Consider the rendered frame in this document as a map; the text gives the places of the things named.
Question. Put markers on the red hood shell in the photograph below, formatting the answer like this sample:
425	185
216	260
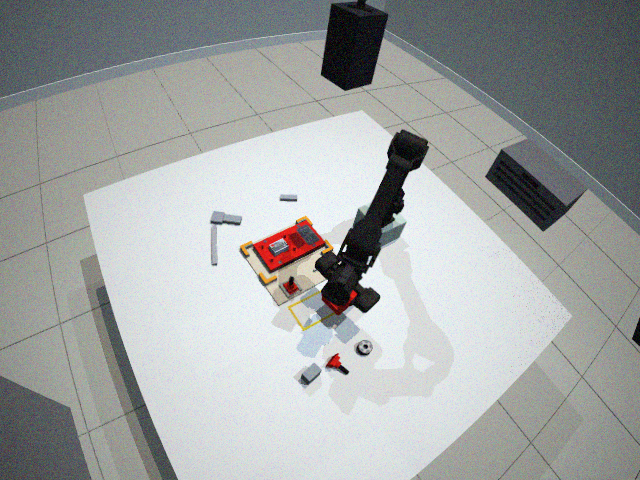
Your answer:
338	309

